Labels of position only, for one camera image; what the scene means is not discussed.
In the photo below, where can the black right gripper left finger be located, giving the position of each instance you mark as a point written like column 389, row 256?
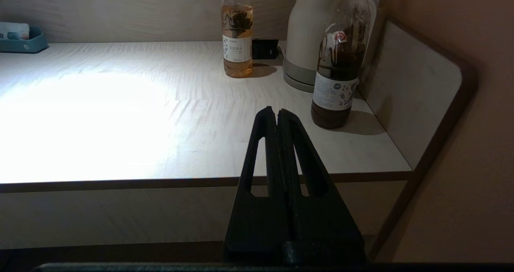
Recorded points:
column 257, row 223

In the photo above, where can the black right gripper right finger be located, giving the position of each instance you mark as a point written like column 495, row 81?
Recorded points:
column 325, row 223

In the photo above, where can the dark tea bottle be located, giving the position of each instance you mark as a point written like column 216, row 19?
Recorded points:
column 335, row 91

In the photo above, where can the grey kettle base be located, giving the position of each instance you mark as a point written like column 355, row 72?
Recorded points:
column 295, row 79

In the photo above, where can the wooden side panel rounded corner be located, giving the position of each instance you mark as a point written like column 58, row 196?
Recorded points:
column 413, row 91

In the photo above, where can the light amber tea bottle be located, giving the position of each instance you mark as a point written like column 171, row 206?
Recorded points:
column 237, row 51

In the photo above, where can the black recessed power socket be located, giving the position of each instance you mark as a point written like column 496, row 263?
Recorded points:
column 265, row 49

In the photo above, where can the cream electric kettle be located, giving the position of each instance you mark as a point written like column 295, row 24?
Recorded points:
column 307, row 35

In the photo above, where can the long wooden desk upstand panel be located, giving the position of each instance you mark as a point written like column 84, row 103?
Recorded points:
column 120, row 15

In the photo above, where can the small blue sachet tray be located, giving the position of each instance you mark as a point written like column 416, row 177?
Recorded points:
column 24, row 45

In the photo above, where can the white sachet packets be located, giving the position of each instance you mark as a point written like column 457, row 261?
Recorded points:
column 14, row 30

